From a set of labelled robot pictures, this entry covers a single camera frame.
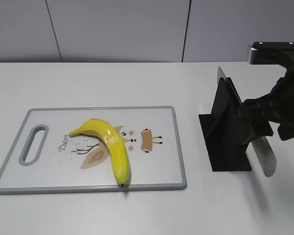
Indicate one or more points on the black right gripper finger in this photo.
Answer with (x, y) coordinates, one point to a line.
(253, 120)

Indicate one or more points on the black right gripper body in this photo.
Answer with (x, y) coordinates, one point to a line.
(282, 100)

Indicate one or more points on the white-handled kitchen knife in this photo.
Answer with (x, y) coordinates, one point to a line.
(261, 146)

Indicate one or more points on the yellow plastic banana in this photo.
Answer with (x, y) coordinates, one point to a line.
(114, 143)

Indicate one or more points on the black knife stand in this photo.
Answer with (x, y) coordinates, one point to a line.
(221, 130)

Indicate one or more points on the white grey-rimmed cutting board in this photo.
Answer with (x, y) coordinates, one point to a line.
(43, 158)

